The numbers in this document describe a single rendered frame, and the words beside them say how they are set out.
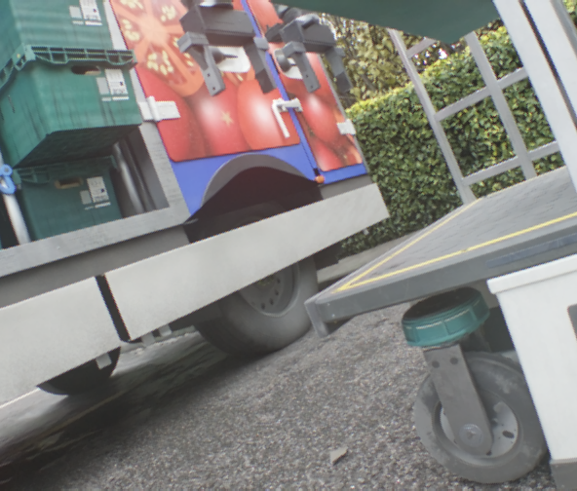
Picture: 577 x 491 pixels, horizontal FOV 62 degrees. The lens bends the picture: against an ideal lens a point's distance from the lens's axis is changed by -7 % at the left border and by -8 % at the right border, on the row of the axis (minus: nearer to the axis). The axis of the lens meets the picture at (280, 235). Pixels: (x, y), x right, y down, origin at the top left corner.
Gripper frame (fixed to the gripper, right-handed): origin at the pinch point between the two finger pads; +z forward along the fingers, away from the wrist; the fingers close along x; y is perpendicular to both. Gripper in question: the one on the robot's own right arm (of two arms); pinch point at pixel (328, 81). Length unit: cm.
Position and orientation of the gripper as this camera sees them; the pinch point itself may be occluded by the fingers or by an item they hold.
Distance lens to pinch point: 112.6
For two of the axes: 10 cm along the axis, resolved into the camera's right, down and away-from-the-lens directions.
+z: 3.8, 9.3, -0.1
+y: 7.1, -3.0, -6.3
